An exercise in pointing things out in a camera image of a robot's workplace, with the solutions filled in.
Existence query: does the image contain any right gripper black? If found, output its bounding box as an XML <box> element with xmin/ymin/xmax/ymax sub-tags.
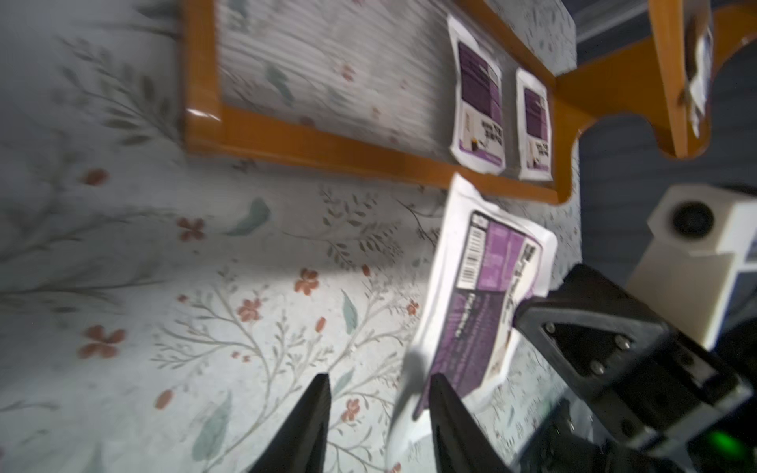
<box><xmin>514</xmin><ymin>264</ymin><xmax>754</xmax><ymax>455</ymax></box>

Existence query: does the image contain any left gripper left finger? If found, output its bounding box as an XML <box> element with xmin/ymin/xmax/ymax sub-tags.
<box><xmin>248</xmin><ymin>374</ymin><xmax>331</xmax><ymax>473</ymax></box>

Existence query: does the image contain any blue coffee bag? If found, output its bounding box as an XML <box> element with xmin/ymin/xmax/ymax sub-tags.
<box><xmin>682</xmin><ymin>0</ymin><xmax>714</xmax><ymax>138</ymax></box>

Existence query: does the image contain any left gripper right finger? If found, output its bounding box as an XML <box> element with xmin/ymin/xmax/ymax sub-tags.
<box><xmin>429</xmin><ymin>374</ymin><xmax>511</xmax><ymax>473</ymax></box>

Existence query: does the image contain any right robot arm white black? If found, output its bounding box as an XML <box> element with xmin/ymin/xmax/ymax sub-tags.
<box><xmin>515</xmin><ymin>184</ymin><xmax>756</xmax><ymax>472</ymax></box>

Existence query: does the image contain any purple coffee bag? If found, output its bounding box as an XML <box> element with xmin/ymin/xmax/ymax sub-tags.
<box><xmin>516</xmin><ymin>68</ymin><xmax>552</xmax><ymax>181</ymax></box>
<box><xmin>386</xmin><ymin>175</ymin><xmax>558</xmax><ymax>468</ymax></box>

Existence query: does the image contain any orange wooden two-tier shelf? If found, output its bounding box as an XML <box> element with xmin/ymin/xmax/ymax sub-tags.
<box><xmin>180</xmin><ymin>0</ymin><xmax>757</xmax><ymax>206</ymax></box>

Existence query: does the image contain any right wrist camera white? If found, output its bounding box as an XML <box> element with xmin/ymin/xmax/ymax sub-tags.
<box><xmin>625</xmin><ymin>183</ymin><xmax>756</xmax><ymax>350</ymax></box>

